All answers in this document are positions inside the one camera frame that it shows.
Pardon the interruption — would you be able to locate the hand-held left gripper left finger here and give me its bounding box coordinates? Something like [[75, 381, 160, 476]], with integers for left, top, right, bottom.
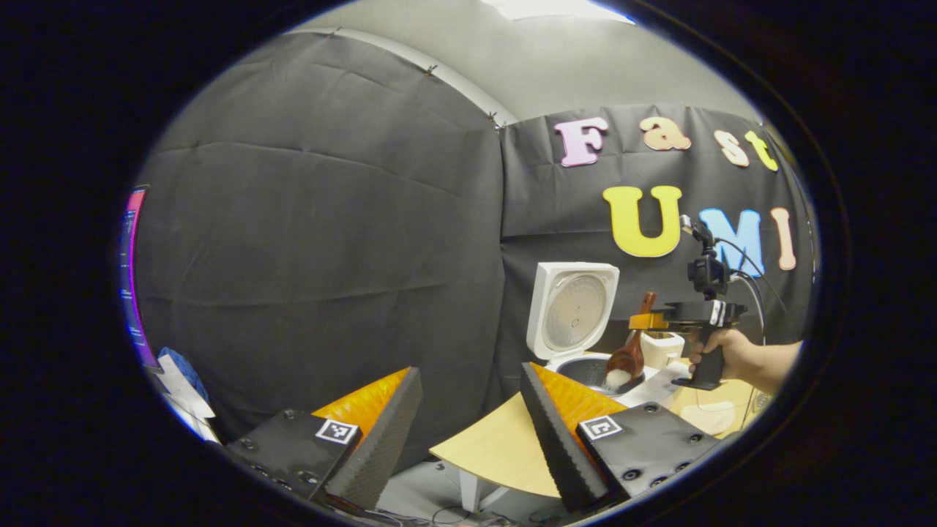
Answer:
[[223, 367, 425, 513]]

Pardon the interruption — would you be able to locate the white toaster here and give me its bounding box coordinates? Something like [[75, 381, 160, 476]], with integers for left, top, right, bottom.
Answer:
[[640, 331, 687, 371]]

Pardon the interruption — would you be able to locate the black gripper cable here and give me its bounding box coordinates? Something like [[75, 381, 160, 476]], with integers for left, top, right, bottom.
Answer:
[[714, 237, 790, 433]]

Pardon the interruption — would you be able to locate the brown wooden spoon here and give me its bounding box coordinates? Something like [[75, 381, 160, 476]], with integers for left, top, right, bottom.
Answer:
[[605, 291, 658, 389]]

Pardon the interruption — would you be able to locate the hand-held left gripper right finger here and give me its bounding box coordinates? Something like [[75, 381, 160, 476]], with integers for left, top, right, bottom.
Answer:
[[519, 361, 723, 515]]

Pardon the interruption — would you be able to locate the ceiling light panel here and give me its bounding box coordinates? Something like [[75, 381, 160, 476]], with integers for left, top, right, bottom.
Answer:
[[479, 0, 636, 25]]

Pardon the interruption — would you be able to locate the white table leg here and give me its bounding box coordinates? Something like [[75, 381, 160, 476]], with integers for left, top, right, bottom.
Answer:
[[459, 468, 507, 514]]

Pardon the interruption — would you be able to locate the blue cloth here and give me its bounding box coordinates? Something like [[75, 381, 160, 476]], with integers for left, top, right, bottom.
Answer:
[[159, 346, 210, 402]]

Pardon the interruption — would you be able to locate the white paper sheet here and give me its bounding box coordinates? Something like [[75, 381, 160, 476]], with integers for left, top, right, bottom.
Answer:
[[157, 356, 222, 444]]

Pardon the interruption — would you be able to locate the white rice cooker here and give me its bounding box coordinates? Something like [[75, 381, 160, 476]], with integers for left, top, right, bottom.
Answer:
[[526, 261, 690, 409]]

